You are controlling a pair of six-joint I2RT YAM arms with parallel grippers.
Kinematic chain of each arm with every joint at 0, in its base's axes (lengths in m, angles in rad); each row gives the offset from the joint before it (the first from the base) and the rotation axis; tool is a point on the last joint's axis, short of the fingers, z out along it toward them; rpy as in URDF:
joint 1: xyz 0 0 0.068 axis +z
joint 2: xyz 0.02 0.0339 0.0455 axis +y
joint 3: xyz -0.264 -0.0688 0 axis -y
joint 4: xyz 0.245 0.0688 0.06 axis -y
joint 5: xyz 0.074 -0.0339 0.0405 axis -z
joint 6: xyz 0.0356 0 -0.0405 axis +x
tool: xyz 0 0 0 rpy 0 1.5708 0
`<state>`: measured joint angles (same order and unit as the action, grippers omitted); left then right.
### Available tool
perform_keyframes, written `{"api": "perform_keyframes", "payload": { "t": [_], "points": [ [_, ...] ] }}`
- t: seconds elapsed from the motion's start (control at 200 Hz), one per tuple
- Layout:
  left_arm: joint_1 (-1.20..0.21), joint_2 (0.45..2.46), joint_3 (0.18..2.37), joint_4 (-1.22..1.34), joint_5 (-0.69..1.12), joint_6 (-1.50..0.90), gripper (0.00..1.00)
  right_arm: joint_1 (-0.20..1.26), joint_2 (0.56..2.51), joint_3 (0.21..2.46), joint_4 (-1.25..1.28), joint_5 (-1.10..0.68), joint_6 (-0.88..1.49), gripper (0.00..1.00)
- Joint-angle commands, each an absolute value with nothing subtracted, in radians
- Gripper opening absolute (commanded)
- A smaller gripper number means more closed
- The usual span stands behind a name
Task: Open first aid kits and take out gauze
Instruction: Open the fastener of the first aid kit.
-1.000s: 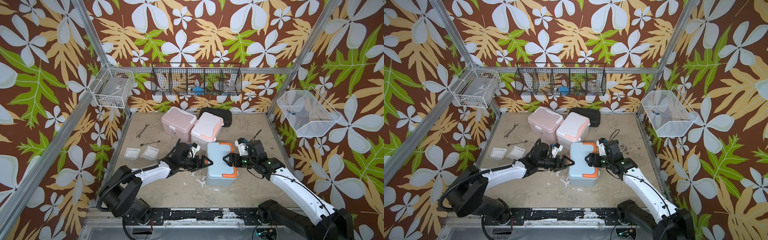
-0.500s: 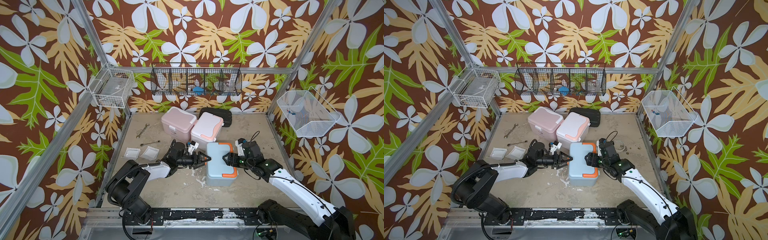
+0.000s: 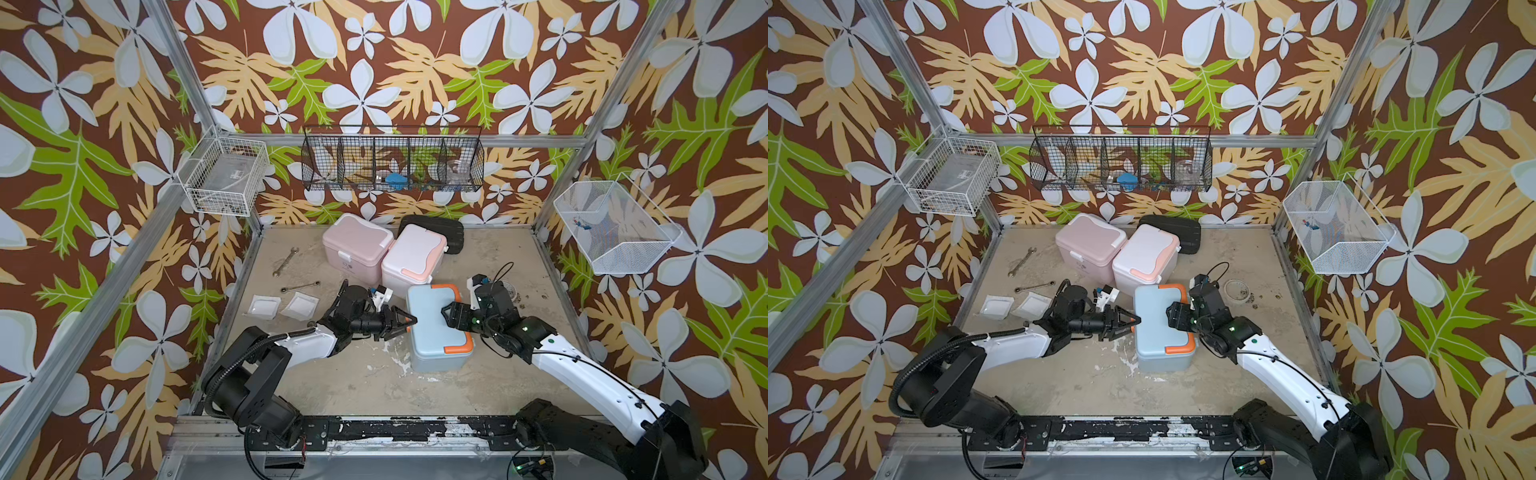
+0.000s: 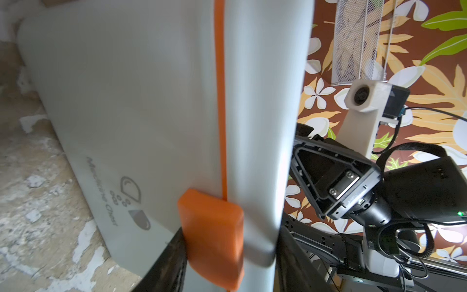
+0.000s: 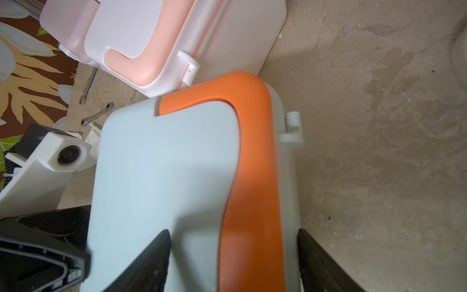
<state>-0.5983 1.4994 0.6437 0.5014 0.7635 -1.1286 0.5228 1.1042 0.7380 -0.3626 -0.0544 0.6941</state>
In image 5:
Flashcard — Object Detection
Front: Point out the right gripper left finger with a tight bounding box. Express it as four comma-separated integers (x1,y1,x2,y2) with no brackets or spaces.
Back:
105,229,171,292

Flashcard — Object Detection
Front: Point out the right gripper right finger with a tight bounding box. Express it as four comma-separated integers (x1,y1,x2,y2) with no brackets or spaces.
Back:
297,229,364,292

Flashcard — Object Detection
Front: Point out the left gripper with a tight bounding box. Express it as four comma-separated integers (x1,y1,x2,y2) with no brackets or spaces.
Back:
1,205,91,292

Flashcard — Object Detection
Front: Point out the pink first aid kit box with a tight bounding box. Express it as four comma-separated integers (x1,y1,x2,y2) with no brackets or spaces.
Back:
40,0,100,66

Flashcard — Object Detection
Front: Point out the white first aid kit box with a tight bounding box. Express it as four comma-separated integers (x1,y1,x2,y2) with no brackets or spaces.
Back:
84,0,287,97

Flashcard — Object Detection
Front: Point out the blue orange first aid kit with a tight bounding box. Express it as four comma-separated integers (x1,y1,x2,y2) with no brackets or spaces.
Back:
80,72,302,292

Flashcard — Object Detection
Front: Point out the small steel wrench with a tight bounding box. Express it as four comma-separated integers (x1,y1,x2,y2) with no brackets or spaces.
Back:
80,102,114,127

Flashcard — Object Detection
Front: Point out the large steel wrench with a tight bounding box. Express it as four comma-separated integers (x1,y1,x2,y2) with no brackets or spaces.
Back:
79,68,98,105

